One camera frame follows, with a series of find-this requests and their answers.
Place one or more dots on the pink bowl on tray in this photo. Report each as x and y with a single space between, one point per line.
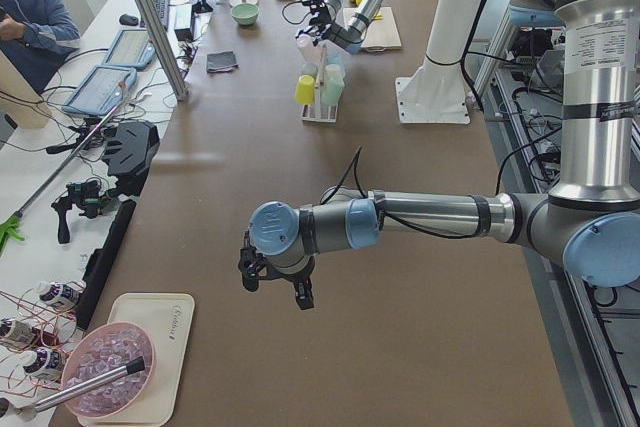
108 347

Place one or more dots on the blue teach pendant upper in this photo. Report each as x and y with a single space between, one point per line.
131 48

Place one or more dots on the wooden cutting board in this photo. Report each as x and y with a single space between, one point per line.
382 33

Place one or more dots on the drink bottle in rack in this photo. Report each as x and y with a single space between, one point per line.
59 296

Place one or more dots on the black keyboard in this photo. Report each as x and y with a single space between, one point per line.
162 8

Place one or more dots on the blue teach pendant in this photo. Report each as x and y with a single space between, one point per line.
101 90
131 48

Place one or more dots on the black computer mouse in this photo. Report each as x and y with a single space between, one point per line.
128 20

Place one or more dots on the white wire cup holder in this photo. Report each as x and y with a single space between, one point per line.
318 112

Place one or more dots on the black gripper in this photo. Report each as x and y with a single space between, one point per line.
289 275
323 20

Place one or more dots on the mint green bowl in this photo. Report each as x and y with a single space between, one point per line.
245 14

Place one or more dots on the white cup on holder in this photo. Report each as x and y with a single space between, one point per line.
334 71

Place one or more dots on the light blue cup on holder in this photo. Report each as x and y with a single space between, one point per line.
337 59

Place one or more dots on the grey cup on holder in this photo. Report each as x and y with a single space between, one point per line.
310 69

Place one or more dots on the beige tray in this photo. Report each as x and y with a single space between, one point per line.
166 318

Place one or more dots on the yellow cup on holder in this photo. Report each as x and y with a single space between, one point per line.
305 90

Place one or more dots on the person in blue hoodie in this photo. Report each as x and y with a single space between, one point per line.
37 36

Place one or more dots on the teal green plastic cup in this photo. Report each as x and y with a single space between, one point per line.
332 90

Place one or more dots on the pink plastic cup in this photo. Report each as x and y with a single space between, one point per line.
311 52

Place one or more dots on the grey folded cloth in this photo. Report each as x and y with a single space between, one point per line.
221 62

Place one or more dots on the aluminium frame post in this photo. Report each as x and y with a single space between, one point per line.
164 52

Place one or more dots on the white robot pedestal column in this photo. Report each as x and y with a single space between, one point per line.
436 92

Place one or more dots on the blue teach pendant lower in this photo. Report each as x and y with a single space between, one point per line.
101 90

